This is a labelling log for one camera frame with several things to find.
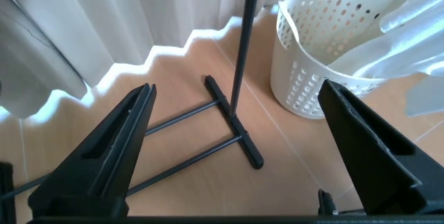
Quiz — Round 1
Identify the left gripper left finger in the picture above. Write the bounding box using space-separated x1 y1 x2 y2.
27 83 157 218

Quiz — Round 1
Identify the black clothes rack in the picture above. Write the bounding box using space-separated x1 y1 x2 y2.
0 0 264 224

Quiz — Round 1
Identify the white garment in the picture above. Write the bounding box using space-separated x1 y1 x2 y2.
327 0 444 117

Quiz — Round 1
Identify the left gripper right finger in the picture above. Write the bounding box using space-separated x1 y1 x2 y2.
318 78 444 216

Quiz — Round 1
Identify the white laundry basket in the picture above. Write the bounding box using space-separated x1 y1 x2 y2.
270 0 410 120

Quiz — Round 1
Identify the beige curtain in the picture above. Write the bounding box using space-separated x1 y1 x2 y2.
0 0 351 119

